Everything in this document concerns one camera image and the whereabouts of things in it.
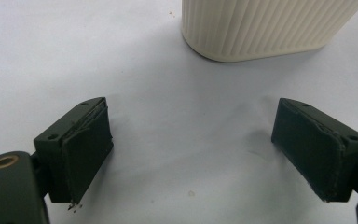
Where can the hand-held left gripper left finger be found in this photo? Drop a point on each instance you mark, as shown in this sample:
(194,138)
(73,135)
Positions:
(80,149)

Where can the cream ribbed pump bottle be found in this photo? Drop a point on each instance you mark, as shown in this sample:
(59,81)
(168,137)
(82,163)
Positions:
(261,28)

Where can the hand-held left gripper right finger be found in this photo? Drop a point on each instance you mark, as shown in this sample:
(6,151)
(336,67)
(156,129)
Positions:
(317,146)

